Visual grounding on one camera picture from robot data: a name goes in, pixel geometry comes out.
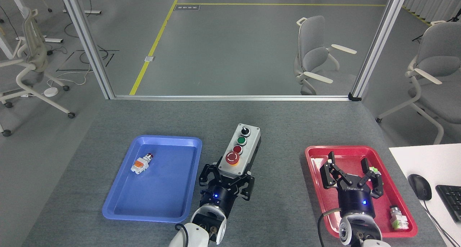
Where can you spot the silver green push button switch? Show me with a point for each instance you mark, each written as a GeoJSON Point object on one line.
{"type": "Point", "coordinates": [399, 218]}

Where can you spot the white pleated curtain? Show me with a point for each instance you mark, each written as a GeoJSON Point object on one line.
{"type": "Point", "coordinates": [432, 0]}

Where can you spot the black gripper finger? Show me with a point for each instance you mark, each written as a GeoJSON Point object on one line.
{"type": "Point", "coordinates": [246, 187]}
{"type": "Point", "coordinates": [329, 175]}
{"type": "Point", "coordinates": [208, 175]}
{"type": "Point", "coordinates": [374, 184]}

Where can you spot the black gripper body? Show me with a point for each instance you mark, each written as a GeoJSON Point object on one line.
{"type": "Point", "coordinates": [221, 198]}
{"type": "Point", "coordinates": [356, 202]}

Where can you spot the silver floor socket plate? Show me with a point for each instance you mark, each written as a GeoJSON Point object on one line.
{"type": "Point", "coordinates": [150, 58]}

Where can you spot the dark floor label plate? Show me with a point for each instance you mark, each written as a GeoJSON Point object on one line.
{"type": "Point", "coordinates": [187, 7]}

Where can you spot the red plastic tray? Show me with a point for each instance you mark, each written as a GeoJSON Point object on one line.
{"type": "Point", "coordinates": [392, 196]}

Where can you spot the grey office chair white frame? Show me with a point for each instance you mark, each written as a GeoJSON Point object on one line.
{"type": "Point", "coordinates": [441, 45]}

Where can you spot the silver aluminium rail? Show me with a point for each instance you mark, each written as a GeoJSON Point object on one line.
{"type": "Point", "coordinates": [230, 98]}

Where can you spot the white desk foot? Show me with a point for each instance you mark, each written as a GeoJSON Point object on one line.
{"type": "Point", "coordinates": [50, 40]}
{"type": "Point", "coordinates": [90, 12]}

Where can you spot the black computer mouse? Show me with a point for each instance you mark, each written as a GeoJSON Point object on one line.
{"type": "Point", "coordinates": [419, 186]}

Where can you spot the blue plastic tray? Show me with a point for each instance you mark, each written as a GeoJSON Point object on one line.
{"type": "Point", "coordinates": [158, 189]}

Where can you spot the grey office chair white armrests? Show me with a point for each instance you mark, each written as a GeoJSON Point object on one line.
{"type": "Point", "coordinates": [311, 38]}

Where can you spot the black tripod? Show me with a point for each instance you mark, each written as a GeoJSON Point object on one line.
{"type": "Point", "coordinates": [425, 32]}

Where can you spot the black corner bracket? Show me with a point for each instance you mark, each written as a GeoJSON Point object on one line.
{"type": "Point", "coordinates": [354, 97]}

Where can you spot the black keyboard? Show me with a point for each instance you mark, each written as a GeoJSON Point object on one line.
{"type": "Point", "coordinates": [452, 202]}

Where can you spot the white side table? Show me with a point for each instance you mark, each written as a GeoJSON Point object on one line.
{"type": "Point", "coordinates": [425, 160]}

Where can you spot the white round floor disc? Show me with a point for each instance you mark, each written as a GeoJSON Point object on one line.
{"type": "Point", "coordinates": [50, 91]}

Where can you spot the white mesh office chair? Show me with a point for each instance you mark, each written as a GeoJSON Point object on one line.
{"type": "Point", "coordinates": [34, 49]}

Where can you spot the orange red push button switch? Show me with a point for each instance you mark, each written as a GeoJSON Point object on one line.
{"type": "Point", "coordinates": [139, 166]}

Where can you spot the grey control box with buttons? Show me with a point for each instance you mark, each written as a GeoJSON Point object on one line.
{"type": "Point", "coordinates": [252, 135]}

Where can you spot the silver aluminium post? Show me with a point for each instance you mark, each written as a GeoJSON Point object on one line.
{"type": "Point", "coordinates": [88, 41]}
{"type": "Point", "coordinates": [378, 45]}

